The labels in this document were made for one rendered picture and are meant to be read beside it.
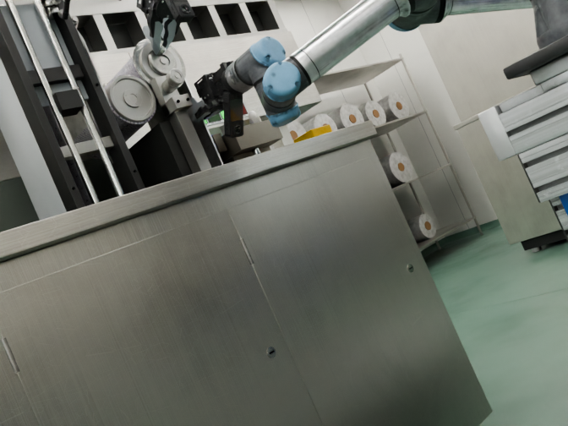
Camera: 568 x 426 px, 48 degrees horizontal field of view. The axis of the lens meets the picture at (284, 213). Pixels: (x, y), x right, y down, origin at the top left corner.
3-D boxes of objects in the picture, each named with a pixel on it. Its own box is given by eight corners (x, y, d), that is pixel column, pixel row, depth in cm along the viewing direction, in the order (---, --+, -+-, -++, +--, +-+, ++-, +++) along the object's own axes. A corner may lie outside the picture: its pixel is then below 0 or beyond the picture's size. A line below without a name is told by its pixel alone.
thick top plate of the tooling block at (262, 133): (241, 150, 168) (232, 128, 168) (168, 198, 197) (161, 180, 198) (283, 137, 179) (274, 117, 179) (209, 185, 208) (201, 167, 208)
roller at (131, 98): (122, 124, 152) (101, 78, 153) (81, 162, 171) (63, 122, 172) (163, 115, 160) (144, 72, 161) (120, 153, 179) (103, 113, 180)
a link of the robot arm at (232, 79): (264, 83, 155) (239, 88, 150) (253, 91, 158) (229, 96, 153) (252, 55, 155) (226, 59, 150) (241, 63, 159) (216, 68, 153)
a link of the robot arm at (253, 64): (270, 69, 142) (254, 34, 142) (243, 91, 150) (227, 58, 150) (294, 65, 147) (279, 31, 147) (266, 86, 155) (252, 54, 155)
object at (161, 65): (166, 79, 162) (144, 55, 160) (161, 82, 164) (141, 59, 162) (182, 64, 167) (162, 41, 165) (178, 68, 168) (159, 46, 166)
